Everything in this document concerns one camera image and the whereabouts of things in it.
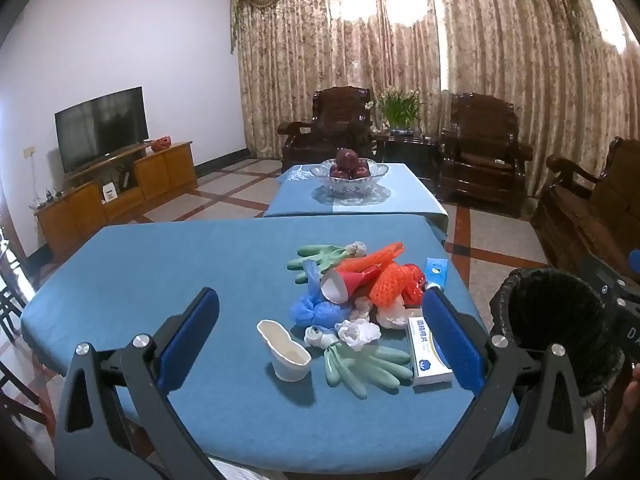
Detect green rubber glove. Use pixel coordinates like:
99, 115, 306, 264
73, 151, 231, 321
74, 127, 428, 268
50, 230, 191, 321
324, 341, 414, 399
287, 243, 352, 284

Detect floral beige curtains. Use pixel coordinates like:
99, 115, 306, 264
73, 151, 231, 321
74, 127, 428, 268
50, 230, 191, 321
230, 0, 640, 198

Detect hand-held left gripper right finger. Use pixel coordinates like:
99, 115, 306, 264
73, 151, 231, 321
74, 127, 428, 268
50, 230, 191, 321
424, 287, 588, 480

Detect red foam net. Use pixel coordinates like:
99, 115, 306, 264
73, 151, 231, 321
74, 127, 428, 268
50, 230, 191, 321
401, 263, 427, 307

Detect green potted plant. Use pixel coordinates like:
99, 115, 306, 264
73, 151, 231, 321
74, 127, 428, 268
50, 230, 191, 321
367, 87, 426, 136

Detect flat screen television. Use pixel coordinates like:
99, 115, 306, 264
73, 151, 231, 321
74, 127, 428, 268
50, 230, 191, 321
54, 86, 150, 175

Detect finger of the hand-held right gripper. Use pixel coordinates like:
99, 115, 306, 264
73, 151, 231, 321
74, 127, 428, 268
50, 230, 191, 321
580, 254, 640, 311

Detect blue plastic bag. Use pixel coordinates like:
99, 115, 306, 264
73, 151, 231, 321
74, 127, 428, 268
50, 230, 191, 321
289, 259, 347, 329

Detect long orange foam net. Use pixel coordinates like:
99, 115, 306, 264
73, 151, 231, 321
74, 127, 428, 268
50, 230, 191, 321
339, 241, 406, 275

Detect black-bagged trash bin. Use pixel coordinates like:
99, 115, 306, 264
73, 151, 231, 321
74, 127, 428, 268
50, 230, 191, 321
489, 267, 623, 407

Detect dark wooden dining chair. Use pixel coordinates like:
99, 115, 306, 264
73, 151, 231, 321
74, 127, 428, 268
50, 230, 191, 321
0, 355, 57, 463
0, 227, 32, 343

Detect dark wooden side table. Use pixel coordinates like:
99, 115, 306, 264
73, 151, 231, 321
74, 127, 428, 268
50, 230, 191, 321
375, 131, 443, 181

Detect white tissue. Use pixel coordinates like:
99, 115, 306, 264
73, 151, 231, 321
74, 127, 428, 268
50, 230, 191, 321
374, 294, 407, 331
335, 318, 382, 352

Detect wooden television cabinet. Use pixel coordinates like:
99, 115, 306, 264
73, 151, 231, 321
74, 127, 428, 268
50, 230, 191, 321
34, 141, 198, 265

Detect glass fruit bowl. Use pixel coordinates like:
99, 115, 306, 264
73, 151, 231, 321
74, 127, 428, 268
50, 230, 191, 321
310, 158, 390, 197

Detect flat white tissue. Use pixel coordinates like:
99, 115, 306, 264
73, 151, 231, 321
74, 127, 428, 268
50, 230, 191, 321
374, 294, 407, 331

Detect short orange foam net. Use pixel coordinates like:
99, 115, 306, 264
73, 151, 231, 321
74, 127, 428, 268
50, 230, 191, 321
369, 262, 410, 309

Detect dark wooden sofa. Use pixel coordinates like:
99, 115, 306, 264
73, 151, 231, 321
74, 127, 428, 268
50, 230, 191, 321
530, 136, 640, 281

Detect person's right forearm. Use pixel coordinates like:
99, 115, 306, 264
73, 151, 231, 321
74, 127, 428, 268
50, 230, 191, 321
621, 364, 640, 438

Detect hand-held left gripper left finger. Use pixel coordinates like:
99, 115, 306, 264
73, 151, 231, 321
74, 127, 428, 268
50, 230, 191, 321
54, 287, 223, 480

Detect dark wooden armchair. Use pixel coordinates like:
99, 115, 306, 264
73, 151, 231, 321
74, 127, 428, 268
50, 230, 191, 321
438, 92, 535, 218
278, 86, 377, 173

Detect blue covered coffee table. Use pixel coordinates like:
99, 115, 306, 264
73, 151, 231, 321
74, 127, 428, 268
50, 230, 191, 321
263, 162, 449, 233

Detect crushed white paper cup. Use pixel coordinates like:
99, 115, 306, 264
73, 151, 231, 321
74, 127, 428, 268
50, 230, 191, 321
256, 319, 312, 382

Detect small blue-white tissue ball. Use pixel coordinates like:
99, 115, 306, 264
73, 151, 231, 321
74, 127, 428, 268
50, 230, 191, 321
304, 325, 335, 349

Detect white cardboard box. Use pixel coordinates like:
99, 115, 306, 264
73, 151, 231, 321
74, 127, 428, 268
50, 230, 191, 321
407, 315, 454, 387

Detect red paper cup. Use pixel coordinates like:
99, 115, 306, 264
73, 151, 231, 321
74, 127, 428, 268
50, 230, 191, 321
320, 266, 382, 304

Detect blue and white tube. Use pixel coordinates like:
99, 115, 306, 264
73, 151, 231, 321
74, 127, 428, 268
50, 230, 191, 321
424, 257, 449, 292

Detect white cloth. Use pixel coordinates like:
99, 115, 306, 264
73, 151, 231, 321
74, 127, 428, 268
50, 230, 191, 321
206, 456, 283, 480

